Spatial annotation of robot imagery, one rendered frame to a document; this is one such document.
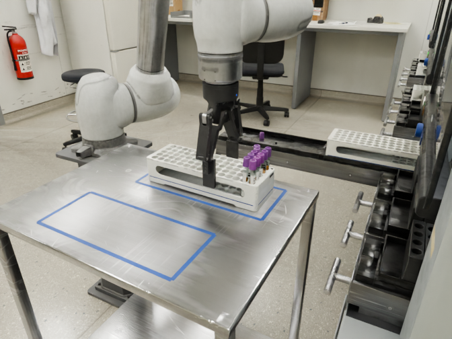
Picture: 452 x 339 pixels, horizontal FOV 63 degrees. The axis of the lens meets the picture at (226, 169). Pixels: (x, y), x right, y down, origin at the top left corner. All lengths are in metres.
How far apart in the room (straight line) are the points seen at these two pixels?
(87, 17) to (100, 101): 3.10
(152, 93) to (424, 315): 1.12
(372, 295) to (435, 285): 0.20
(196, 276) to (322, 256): 1.42
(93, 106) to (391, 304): 1.06
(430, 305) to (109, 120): 1.12
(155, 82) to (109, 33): 2.88
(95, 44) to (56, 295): 3.05
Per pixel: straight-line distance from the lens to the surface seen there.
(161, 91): 1.40
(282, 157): 1.12
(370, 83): 4.67
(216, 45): 0.72
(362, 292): 0.69
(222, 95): 0.74
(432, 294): 0.51
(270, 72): 3.60
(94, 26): 4.35
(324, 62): 4.72
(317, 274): 1.90
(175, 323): 1.29
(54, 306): 1.86
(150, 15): 1.30
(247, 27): 0.73
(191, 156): 0.89
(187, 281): 0.63
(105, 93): 1.34
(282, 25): 0.80
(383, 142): 1.12
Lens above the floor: 1.26
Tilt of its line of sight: 27 degrees down
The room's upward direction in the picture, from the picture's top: straight up
